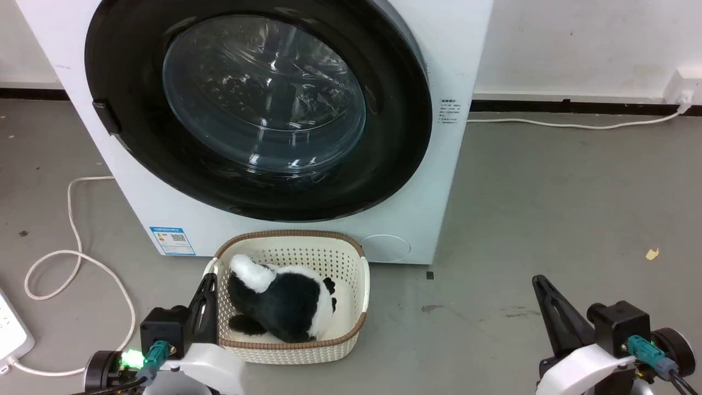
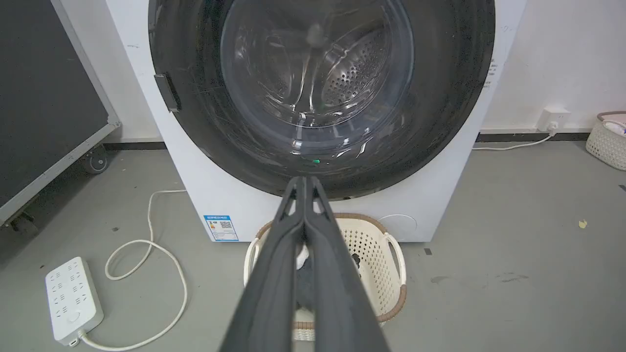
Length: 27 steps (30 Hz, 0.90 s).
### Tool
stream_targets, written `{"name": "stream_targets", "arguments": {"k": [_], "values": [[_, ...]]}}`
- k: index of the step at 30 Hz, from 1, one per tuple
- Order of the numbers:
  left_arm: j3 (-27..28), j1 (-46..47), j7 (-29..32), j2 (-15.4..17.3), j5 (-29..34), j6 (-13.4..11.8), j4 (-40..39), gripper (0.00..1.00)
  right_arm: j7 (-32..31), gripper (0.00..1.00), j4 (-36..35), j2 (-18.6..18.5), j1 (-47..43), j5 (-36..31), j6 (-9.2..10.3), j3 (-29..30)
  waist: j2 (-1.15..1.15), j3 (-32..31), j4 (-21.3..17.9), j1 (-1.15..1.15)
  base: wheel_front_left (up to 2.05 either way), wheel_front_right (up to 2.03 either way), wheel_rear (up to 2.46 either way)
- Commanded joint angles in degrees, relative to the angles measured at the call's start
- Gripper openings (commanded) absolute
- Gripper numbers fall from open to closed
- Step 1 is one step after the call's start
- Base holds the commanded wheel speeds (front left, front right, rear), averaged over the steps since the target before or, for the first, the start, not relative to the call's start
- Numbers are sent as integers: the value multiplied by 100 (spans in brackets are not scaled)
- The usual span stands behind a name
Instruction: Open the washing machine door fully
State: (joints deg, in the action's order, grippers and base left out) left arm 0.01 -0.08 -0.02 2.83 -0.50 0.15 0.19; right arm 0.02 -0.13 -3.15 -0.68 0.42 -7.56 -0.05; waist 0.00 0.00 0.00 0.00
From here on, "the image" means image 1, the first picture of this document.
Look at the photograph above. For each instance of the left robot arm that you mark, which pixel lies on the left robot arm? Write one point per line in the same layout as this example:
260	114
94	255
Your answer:
101	373

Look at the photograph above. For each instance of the round white filter cover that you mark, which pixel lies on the round white filter cover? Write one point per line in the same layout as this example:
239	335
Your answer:
385	248

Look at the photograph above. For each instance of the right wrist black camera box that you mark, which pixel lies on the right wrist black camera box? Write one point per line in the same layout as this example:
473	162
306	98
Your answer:
620	326

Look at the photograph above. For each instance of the blue energy label sticker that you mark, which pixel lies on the blue energy label sticker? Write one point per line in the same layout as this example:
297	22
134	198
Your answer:
172	240

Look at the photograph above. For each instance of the cream plastic laundry basket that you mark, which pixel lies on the cream plastic laundry basket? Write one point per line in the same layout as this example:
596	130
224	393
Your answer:
340	258

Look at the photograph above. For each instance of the white wall socket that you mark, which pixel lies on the white wall socket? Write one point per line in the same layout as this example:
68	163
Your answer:
683	83

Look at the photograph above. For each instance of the round black glass washer door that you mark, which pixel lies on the round black glass washer door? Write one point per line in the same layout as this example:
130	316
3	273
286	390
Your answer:
263	93

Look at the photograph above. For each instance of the yellow paper scrap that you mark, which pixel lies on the yellow paper scrap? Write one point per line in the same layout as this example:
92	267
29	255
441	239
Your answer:
652	254

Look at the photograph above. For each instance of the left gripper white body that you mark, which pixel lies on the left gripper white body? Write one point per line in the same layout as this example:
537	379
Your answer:
208	367

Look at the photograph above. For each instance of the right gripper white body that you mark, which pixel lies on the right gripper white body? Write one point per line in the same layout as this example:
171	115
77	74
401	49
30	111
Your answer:
587	370

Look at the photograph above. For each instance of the white power strip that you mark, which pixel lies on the white power strip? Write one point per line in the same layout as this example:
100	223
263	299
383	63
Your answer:
11	329

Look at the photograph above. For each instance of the small printed text label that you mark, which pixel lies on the small printed text label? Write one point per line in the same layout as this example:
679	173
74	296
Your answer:
449	111

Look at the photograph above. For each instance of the white front-load washing machine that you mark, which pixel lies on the white front-load washing machine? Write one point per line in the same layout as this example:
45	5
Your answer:
428	164

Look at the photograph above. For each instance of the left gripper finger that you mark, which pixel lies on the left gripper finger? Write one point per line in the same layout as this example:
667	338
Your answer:
196	318
210	318

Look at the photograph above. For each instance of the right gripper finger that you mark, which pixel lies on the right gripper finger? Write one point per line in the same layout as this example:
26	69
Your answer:
573	323
554	323

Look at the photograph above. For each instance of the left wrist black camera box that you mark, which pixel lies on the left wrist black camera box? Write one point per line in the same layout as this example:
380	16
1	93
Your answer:
164	329

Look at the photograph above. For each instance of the black and white plush toy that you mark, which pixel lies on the black and white plush toy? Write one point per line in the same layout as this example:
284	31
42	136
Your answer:
285	304

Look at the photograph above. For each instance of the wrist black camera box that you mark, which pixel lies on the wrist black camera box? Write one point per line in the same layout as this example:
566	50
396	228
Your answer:
164	329
620	326

